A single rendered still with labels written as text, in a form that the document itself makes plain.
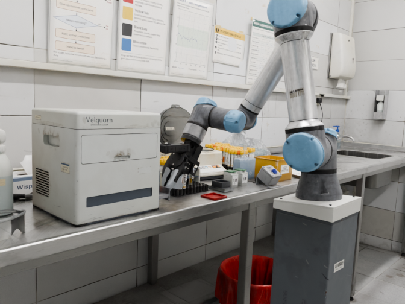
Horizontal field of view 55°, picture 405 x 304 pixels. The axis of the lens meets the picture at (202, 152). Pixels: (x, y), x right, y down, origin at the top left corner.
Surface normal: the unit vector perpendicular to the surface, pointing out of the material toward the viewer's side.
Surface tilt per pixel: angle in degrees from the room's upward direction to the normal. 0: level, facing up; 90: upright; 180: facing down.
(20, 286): 90
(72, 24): 93
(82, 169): 90
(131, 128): 90
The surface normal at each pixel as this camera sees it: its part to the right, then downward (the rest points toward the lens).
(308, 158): -0.50, 0.20
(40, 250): 0.73, 0.11
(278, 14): -0.52, -0.07
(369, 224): -0.69, 0.06
